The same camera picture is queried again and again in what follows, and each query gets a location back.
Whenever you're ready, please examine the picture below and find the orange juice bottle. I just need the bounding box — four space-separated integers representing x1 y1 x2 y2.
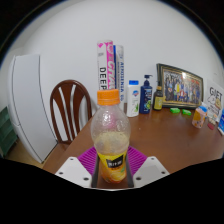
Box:
90 88 132 184

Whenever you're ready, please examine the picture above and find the white shampoo bottle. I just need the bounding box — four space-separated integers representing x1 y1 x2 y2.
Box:
126 79 141 118

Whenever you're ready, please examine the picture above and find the tall pink and white box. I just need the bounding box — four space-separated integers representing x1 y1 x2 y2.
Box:
96 40 116 92

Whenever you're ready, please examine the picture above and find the pink mug with orange prints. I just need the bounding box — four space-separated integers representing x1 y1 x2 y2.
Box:
191 105 208 130

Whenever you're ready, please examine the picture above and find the white paper gift bag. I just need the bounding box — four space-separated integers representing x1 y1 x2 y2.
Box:
203 79 224 117

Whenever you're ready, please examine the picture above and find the dark bottle with yellow label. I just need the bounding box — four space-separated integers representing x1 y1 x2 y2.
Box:
152 85 165 112

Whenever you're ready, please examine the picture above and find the green crate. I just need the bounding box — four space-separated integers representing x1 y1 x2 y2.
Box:
0 105 18 158

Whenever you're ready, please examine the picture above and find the white refrigerator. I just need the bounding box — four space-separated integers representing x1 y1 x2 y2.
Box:
7 53 58 164

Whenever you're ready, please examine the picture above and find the blue detergent bottle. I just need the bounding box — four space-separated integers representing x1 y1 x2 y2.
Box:
217 108 224 136

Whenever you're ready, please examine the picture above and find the tall white and green box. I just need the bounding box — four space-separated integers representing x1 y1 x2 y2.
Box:
112 44 126 103

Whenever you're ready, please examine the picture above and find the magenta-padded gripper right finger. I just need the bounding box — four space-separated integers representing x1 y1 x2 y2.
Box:
125 145 171 189

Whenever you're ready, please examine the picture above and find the framed group photo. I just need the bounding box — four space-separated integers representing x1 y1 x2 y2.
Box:
155 63 205 110

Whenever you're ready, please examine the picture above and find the dark blue pump bottle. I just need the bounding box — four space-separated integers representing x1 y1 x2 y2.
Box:
139 74 154 115

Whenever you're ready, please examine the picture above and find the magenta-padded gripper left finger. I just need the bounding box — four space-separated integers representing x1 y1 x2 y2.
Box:
54 145 101 189

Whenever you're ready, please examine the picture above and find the dark wooden chair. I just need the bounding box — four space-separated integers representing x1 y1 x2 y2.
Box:
49 79 93 144

